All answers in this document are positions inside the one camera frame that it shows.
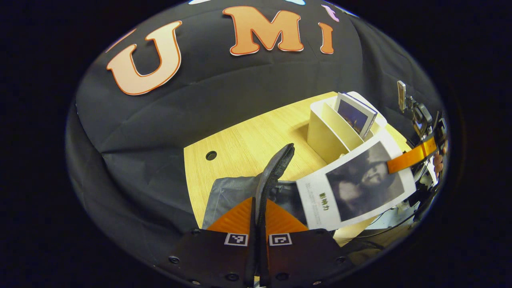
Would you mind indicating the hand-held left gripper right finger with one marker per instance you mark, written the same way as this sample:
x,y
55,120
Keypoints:
x,y
263,260

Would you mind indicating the white book with dark portrait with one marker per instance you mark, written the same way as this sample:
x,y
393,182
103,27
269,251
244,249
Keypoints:
x,y
360,188

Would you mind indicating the grey schoolbag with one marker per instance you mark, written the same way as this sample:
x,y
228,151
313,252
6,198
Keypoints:
x,y
232,196

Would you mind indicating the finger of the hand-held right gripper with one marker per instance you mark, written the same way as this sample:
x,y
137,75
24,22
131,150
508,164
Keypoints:
x,y
412,157

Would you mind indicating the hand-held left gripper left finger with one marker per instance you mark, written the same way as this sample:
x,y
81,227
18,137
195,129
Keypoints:
x,y
252,256

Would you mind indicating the white bookshelf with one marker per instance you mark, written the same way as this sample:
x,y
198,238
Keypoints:
x,y
324,136

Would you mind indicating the blue cover book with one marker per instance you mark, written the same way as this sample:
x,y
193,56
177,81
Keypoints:
x,y
354,116

